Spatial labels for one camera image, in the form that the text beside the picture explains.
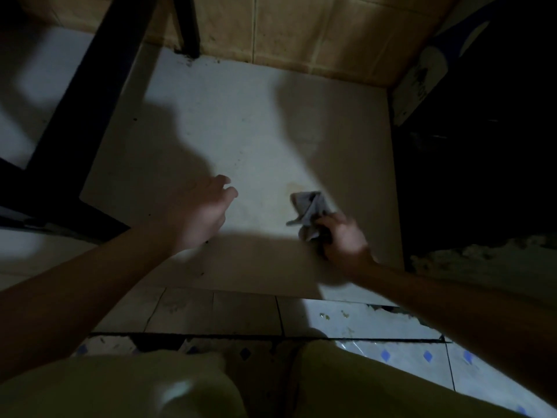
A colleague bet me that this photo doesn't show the person's right hand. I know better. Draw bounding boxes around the person's right hand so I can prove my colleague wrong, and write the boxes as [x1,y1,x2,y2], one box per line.
[315,212,377,279]

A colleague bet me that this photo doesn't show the black metal stove stand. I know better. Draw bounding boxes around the black metal stove stand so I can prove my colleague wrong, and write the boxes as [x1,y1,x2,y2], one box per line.
[0,0,201,245]

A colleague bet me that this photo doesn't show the white board with blue print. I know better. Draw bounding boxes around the white board with blue print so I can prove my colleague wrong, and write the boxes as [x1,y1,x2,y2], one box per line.
[389,19,493,127]

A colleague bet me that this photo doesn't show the person's right forearm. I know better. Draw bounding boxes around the person's right forearm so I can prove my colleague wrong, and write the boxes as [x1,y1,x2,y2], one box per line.
[352,261,557,408]

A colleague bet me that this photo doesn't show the person's left forearm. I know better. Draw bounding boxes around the person's left forearm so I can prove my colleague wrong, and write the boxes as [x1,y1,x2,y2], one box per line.
[0,226,186,384]

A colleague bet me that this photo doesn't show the person's left hand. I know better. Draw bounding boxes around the person's left hand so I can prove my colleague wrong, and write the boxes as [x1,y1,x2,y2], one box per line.
[167,174,239,253]

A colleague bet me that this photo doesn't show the dark grey rag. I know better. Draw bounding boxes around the dark grey rag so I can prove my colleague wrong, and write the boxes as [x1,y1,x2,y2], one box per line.
[285,191,338,247]

